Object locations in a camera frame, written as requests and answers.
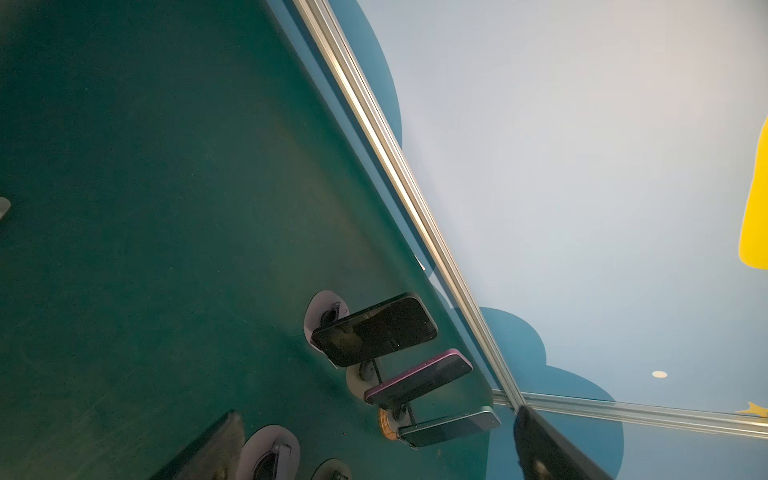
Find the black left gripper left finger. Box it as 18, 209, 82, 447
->
151, 411, 244, 480

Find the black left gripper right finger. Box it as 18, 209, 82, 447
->
514, 406, 611, 480

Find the grey stand front left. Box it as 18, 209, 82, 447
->
236, 425, 301, 480

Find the grey stand front middle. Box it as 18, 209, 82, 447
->
311, 458, 352, 480

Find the pink phone back middle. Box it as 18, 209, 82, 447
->
364, 349, 473, 410

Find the grey stand back middle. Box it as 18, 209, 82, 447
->
346, 360, 381, 401

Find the grey stand back left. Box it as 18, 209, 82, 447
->
303, 290, 350, 353

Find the black phone back left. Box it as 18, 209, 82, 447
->
310, 293, 439, 367

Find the wooden ring phone stand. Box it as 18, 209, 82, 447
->
378, 403, 413, 441

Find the aluminium frame rail back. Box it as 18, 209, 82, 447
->
293, 1, 767, 440

